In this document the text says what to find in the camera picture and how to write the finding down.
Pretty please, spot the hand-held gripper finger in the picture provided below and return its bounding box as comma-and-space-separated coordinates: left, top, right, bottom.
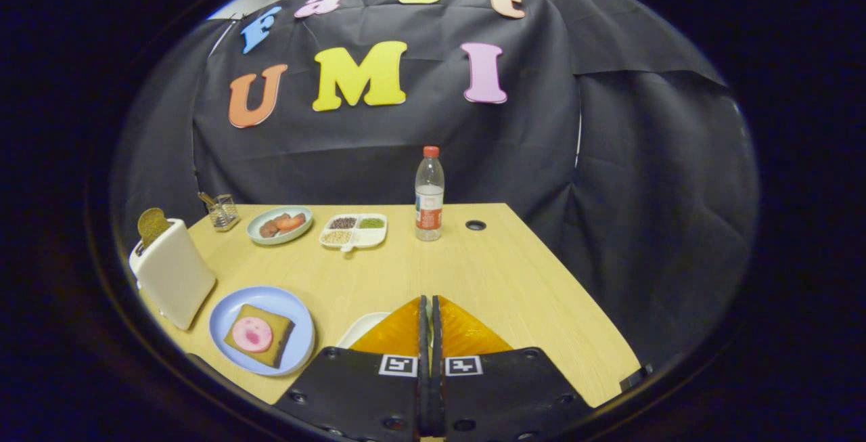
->
431, 295, 596, 442
274, 295, 432, 442

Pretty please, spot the brown toast slice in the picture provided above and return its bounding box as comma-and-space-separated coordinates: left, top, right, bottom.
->
137, 208, 171, 250

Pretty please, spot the small white plate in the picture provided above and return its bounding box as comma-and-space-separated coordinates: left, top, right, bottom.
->
336, 312, 392, 349

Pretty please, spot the white divided seed dish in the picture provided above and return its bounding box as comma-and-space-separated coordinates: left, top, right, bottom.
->
319, 213, 388, 253

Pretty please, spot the clear plastic water bottle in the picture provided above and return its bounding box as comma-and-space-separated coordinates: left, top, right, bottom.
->
415, 146, 445, 242

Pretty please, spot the blue plate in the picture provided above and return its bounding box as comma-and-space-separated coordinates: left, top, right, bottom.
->
208, 286, 316, 377

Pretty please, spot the square bread slice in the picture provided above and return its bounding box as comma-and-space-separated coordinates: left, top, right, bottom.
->
224, 304, 296, 369

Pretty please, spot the pale green plate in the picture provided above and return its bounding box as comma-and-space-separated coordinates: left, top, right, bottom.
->
246, 206, 314, 246

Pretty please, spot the pink ham slice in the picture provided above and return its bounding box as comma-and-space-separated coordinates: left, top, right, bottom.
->
232, 317, 274, 353

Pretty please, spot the black backdrop cloth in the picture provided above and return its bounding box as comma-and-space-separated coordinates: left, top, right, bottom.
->
112, 0, 758, 368

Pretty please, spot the white toaster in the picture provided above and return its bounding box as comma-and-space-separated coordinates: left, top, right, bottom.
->
129, 219, 217, 331

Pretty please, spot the wire mesh utensil holder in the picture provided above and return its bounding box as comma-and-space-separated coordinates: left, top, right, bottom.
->
206, 194, 241, 232

